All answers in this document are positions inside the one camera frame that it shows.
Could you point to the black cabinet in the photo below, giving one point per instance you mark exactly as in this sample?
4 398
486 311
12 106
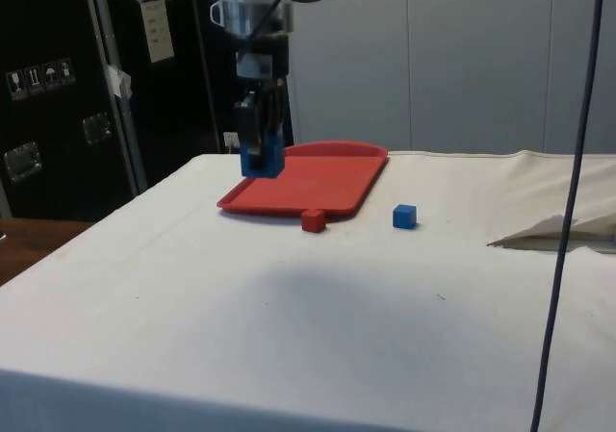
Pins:
58 129

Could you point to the pale lockers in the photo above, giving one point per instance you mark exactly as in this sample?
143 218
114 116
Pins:
481 57

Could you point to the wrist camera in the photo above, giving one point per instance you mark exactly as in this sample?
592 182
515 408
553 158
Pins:
250 66

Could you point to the red tray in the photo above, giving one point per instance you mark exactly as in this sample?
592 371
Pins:
317 182

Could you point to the small red cube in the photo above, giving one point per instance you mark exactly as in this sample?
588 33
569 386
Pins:
313 220

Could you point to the small blue cube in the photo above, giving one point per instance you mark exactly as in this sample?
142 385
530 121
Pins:
403 216

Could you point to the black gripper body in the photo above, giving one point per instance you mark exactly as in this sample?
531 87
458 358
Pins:
280 54

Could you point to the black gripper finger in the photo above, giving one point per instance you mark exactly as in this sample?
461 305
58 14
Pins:
276 109
250 124

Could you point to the large blue block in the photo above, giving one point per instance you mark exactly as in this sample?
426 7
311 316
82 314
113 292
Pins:
274 160

